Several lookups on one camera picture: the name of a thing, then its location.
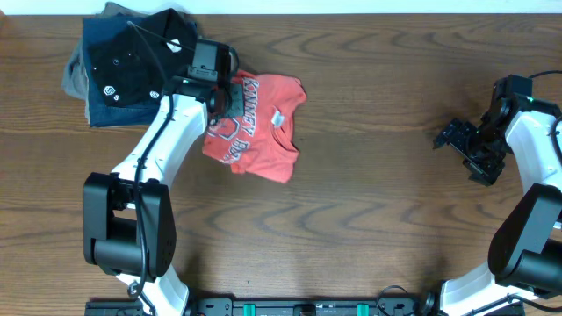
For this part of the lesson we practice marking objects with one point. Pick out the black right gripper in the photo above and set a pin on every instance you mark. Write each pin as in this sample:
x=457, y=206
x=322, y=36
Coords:
x=468, y=147

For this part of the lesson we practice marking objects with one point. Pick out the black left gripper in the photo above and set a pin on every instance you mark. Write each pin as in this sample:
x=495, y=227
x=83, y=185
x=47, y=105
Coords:
x=234, y=101

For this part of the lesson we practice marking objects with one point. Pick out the red soccer t-shirt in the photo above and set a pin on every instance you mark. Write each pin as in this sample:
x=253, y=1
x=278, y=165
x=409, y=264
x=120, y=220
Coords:
x=260, y=141

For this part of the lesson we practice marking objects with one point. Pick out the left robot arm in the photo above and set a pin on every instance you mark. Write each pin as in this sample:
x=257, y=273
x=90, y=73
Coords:
x=129, y=230

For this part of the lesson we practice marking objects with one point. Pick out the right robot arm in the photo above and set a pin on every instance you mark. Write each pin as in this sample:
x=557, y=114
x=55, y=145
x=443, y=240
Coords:
x=524, y=263

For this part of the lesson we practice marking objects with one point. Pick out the black folded shirt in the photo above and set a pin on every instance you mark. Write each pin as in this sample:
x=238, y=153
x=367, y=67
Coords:
x=130, y=68

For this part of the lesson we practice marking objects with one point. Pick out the navy blue folded garment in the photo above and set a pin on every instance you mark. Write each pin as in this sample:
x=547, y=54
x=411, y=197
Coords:
x=102, y=115

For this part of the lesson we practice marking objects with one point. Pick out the grey folded garment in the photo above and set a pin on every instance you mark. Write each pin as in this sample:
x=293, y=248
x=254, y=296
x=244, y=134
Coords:
x=74, y=80

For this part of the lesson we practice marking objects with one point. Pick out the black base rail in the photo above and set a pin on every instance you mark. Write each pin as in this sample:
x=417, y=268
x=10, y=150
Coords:
x=228, y=307

